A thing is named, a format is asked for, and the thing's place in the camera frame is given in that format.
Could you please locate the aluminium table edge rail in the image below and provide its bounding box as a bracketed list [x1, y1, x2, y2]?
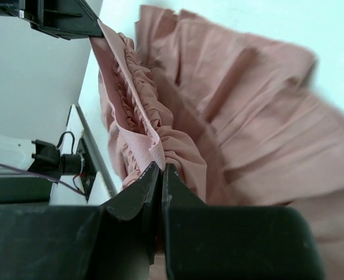
[75, 106, 117, 200]

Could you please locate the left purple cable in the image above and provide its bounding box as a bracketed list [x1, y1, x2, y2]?
[0, 160, 88, 195]

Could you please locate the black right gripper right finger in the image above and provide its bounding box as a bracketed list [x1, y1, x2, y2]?
[162, 164, 325, 280]

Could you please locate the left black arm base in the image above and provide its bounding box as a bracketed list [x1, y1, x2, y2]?
[28, 131, 97, 200]

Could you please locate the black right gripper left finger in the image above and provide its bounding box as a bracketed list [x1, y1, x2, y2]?
[0, 163, 160, 279]

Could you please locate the pink pleated skirt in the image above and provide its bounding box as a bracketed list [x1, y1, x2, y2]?
[90, 5, 344, 279]

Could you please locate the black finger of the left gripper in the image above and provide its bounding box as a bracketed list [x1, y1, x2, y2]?
[31, 0, 104, 40]

